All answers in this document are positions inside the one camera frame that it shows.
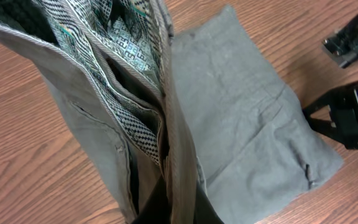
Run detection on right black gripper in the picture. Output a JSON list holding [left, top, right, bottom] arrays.
[[302, 14, 358, 150]]

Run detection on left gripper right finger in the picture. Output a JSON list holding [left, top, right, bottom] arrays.
[[194, 184, 223, 224]]

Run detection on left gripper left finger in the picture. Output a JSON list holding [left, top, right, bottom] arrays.
[[132, 176, 170, 224]]

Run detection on grey shorts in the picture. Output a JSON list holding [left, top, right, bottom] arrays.
[[0, 0, 343, 223]]

